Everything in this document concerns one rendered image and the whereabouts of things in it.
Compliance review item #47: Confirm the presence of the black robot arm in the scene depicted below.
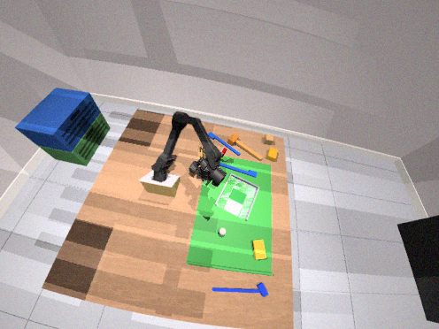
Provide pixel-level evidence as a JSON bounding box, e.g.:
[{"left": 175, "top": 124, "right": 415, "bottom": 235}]
[{"left": 151, "top": 111, "right": 227, "bottom": 185}]

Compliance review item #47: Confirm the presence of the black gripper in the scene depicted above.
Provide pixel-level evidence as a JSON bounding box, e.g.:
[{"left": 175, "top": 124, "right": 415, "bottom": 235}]
[{"left": 189, "top": 161, "right": 219, "bottom": 187}]

